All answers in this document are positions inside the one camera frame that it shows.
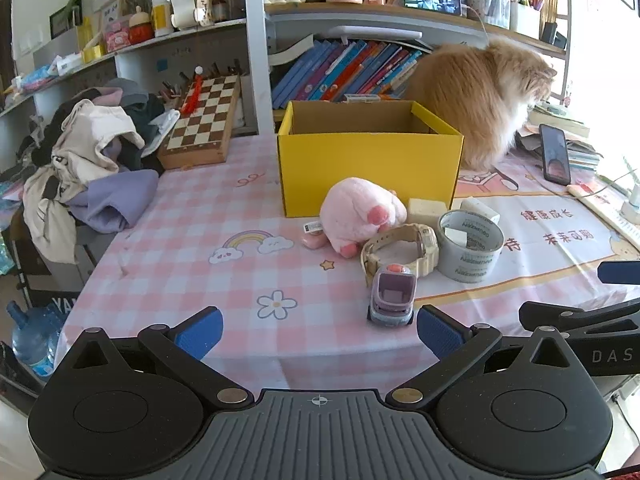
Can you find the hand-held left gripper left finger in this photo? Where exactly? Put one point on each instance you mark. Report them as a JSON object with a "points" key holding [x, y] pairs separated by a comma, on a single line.
{"points": [[200, 332]]}

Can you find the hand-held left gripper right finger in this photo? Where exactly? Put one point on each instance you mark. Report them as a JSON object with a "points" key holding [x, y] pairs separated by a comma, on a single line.
{"points": [[437, 331]]}

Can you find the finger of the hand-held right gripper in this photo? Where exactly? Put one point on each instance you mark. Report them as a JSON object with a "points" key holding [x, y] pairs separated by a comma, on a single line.
{"points": [[545, 316], [620, 272]]}

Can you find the purple toy car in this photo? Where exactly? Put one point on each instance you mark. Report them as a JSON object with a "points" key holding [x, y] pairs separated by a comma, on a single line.
{"points": [[390, 295]]}

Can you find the grey tape roll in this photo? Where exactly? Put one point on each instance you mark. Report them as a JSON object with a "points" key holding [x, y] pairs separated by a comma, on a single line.
{"points": [[470, 262]]}

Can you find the cream wristwatch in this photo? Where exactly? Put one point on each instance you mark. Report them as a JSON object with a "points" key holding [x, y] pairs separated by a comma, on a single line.
{"points": [[429, 247]]}

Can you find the cream foam block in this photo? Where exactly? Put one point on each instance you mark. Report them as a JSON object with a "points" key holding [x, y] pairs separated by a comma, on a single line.
{"points": [[425, 208]]}

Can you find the white power adapter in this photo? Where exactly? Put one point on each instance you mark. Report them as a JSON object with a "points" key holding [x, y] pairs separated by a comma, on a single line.
{"points": [[477, 207]]}

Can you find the pink plush pig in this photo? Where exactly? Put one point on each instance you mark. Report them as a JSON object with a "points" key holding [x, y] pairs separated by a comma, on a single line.
{"points": [[350, 210]]}

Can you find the yellow cardboard box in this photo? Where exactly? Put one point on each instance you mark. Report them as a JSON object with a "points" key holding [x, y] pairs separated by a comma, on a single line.
{"points": [[370, 170]]}

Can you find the pink checked tablecloth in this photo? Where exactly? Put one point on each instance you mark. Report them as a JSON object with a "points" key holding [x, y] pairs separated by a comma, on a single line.
{"points": [[200, 240]]}

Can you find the stack of books and papers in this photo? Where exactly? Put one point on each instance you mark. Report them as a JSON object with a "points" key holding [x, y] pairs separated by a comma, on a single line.
{"points": [[582, 152]]}

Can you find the black smartphone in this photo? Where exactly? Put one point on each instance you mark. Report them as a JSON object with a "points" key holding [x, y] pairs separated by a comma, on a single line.
{"points": [[554, 155]]}

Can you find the lavender sweatshirt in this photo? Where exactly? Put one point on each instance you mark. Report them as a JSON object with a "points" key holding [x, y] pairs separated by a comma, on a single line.
{"points": [[115, 200]]}

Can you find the blue water bottle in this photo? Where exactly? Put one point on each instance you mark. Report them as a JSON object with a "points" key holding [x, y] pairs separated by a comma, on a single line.
{"points": [[30, 335]]}

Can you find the wooden chessboard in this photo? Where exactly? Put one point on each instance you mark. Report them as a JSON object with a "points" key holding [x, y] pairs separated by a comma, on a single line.
{"points": [[200, 120]]}

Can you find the black garment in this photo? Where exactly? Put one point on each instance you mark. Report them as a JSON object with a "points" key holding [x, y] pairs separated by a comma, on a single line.
{"points": [[145, 125]]}

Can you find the pile of clothes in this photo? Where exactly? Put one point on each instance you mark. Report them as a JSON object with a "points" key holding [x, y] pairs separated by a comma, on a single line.
{"points": [[80, 150]]}

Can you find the orange fluffy cat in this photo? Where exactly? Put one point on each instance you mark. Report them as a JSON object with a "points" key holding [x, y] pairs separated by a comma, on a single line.
{"points": [[475, 100]]}

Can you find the red tassel ornament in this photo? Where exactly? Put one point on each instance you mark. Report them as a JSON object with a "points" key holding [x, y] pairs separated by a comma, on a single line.
{"points": [[192, 95]]}

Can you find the grey garment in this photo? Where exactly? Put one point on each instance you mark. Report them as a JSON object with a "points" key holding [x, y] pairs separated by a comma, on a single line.
{"points": [[125, 90]]}

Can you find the white pen holder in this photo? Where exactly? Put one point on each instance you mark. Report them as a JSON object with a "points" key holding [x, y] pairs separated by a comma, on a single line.
{"points": [[525, 20]]}

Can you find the row of colourful children's books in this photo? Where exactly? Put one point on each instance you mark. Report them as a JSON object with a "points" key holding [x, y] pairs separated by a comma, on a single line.
{"points": [[340, 70]]}

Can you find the pink printed box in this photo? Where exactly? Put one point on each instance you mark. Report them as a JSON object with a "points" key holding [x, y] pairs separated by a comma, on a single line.
{"points": [[117, 39]]}

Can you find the red jar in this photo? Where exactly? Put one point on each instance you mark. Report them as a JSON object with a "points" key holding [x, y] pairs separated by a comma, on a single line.
{"points": [[141, 30]]}

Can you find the yellow and white can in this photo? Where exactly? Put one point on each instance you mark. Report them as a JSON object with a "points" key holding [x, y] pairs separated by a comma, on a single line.
{"points": [[161, 17]]}

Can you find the white bookshelf frame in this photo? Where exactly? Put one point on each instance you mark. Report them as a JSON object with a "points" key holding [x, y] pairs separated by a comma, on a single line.
{"points": [[257, 60]]}

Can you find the wooden wall shelf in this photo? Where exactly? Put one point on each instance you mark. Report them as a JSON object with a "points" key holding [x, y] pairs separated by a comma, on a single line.
{"points": [[150, 42]]}

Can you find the black picture frame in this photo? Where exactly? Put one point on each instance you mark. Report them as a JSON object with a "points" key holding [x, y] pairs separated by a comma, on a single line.
{"points": [[65, 17]]}

